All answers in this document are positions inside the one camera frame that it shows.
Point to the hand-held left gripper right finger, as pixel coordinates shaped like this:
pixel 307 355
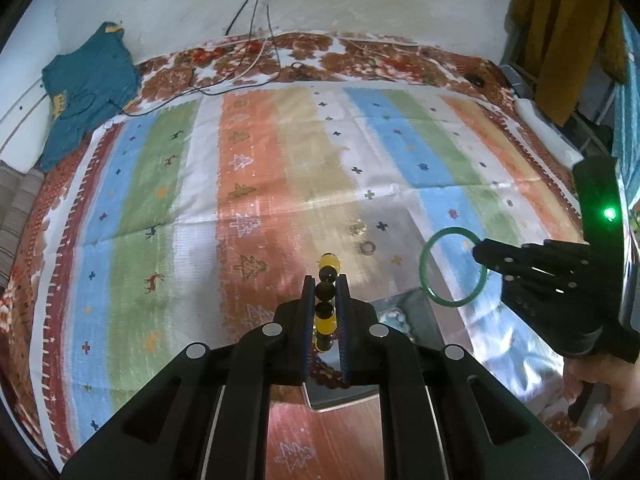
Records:
pixel 345 330

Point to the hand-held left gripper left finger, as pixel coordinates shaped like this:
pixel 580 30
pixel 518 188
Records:
pixel 306 330

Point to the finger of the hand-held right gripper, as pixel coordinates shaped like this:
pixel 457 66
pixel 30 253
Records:
pixel 500 252
pixel 540 300

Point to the silver metal tin box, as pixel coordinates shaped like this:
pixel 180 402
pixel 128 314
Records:
pixel 400 310

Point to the green jade bangle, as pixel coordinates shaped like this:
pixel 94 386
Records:
pixel 422 266

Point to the person's right hand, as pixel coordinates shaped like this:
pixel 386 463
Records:
pixel 610 385

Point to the teal patterned cloth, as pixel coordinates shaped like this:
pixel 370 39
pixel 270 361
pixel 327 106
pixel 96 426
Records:
pixel 629 110

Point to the white bolster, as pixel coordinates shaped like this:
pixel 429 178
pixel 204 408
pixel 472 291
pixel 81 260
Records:
pixel 540 120

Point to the small black object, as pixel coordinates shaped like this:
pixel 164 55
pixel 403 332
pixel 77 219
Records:
pixel 475 79

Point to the mustard yellow garment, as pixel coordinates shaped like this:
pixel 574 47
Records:
pixel 560 35

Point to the colourful striped mat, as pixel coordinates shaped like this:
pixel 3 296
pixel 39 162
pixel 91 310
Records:
pixel 150 185

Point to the striped brown pillow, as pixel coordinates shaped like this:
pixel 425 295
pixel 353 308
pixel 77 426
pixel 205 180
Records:
pixel 15 200

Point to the teal garment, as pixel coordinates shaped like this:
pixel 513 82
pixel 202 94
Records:
pixel 85 90

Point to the white headboard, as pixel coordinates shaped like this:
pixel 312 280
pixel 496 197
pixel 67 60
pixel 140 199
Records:
pixel 20 110

